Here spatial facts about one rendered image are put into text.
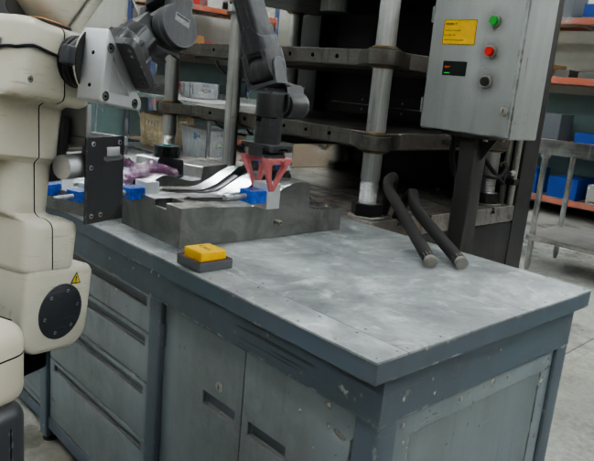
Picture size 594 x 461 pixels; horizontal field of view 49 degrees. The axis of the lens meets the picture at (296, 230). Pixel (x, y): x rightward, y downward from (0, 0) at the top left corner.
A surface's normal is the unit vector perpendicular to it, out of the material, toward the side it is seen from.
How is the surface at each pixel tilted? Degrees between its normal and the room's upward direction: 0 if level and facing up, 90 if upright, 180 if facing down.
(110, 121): 90
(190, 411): 90
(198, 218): 90
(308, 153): 90
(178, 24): 74
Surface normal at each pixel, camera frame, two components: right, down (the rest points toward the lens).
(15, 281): -0.42, 0.03
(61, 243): 0.89, 0.18
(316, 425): -0.73, 0.09
